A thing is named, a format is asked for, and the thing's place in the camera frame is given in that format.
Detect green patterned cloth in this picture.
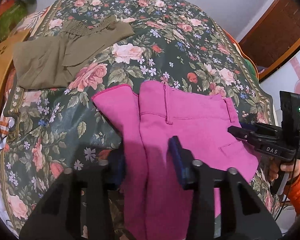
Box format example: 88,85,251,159
0,2,28,53

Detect person's right hand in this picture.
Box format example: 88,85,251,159
266,160,300,182

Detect brown wooden door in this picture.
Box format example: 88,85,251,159
237,0,300,81

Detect floral bed blanket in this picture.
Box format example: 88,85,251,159
0,0,288,240

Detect yellow printed blanket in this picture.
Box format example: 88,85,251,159
0,27,32,121

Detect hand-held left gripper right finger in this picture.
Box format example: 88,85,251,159
167,135,283,240

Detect olive green pants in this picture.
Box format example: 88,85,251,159
12,15,136,90

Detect white pink printed cabinet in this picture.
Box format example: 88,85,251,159
259,34,300,136

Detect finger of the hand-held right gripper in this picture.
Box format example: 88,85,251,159
227,126,260,146
240,122,261,131

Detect pink pants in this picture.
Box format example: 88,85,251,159
91,80,262,240

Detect fleece blanket with orange edge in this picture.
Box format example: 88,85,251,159
222,27,260,81

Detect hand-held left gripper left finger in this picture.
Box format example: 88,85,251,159
19,150,127,240

